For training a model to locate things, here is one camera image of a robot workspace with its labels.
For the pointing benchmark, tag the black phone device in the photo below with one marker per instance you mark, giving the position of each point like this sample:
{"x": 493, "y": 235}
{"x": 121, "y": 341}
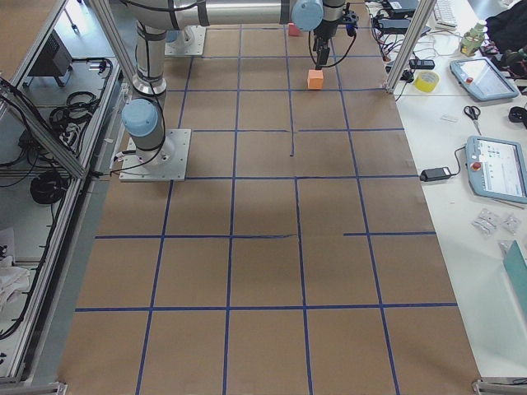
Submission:
{"x": 421, "y": 64}

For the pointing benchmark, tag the teach pendant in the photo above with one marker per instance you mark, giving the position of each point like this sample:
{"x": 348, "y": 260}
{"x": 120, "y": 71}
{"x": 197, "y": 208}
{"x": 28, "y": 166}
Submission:
{"x": 482, "y": 80}
{"x": 496, "y": 169}

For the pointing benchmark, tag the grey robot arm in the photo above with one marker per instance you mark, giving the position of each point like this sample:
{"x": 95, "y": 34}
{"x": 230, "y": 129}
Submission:
{"x": 251, "y": 113}

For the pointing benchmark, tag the black power brick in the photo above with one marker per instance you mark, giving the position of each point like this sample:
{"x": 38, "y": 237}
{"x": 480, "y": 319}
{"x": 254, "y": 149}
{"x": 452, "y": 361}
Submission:
{"x": 435, "y": 174}

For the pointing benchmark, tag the aluminium frame rail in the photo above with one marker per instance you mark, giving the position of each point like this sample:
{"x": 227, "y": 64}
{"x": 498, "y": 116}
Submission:
{"x": 52, "y": 243}

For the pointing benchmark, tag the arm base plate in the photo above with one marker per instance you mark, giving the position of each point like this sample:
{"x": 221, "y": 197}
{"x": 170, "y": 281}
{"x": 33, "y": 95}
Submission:
{"x": 169, "y": 164}
{"x": 185, "y": 43}

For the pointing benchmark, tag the near teach pendant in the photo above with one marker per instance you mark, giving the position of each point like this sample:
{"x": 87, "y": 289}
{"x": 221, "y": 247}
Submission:
{"x": 496, "y": 169}

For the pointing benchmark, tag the small plastic bags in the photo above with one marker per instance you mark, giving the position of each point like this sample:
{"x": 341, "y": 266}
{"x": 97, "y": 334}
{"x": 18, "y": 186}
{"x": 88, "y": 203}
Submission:
{"x": 488, "y": 222}

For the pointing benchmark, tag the aluminium frame post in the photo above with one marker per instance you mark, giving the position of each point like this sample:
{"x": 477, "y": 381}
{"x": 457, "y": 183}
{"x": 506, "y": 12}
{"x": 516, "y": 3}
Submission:
{"x": 420, "y": 18}

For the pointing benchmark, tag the orange foam cube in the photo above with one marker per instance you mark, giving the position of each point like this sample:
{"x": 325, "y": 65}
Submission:
{"x": 315, "y": 80}

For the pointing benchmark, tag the far teach pendant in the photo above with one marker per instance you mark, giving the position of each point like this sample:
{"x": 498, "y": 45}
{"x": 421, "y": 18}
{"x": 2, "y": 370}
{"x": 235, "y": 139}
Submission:
{"x": 482, "y": 80}

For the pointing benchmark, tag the black laptop charger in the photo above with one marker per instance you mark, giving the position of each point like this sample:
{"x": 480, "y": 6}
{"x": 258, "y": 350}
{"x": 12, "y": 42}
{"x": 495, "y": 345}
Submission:
{"x": 392, "y": 26}

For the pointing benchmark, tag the pink foam cube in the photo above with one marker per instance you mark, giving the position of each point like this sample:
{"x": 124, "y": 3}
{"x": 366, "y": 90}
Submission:
{"x": 293, "y": 30}

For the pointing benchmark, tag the black electronics box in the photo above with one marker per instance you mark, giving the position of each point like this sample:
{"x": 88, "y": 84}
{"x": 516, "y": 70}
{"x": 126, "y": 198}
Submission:
{"x": 53, "y": 61}

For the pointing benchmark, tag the black handled scissors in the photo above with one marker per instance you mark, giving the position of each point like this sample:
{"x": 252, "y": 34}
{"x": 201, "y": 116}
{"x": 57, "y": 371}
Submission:
{"x": 473, "y": 112}

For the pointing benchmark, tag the teal board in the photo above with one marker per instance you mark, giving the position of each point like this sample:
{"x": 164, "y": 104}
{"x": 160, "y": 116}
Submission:
{"x": 515, "y": 266}

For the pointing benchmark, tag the black cloth bundle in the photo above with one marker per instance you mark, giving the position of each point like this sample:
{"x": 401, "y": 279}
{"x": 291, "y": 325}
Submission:
{"x": 508, "y": 28}

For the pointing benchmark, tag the yellow tape roll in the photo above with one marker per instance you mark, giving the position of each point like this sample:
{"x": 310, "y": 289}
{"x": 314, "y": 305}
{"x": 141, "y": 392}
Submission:
{"x": 427, "y": 81}

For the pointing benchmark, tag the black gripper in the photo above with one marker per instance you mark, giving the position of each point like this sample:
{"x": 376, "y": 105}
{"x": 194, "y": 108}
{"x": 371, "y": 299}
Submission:
{"x": 325, "y": 30}

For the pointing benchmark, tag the white keyboard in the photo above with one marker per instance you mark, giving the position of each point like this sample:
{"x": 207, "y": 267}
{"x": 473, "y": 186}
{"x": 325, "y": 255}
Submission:
{"x": 443, "y": 15}

